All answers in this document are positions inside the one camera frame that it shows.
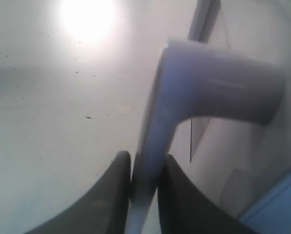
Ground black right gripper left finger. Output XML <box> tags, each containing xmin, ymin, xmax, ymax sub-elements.
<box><xmin>30</xmin><ymin>151</ymin><xmax>131</xmax><ymax>234</ymax></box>

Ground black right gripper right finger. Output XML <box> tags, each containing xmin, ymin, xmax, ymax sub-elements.
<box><xmin>157</xmin><ymin>155</ymin><xmax>255</xmax><ymax>234</ymax></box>

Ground white microwave door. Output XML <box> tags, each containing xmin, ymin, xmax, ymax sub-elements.
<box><xmin>126</xmin><ymin>0</ymin><xmax>291</xmax><ymax>234</ymax></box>

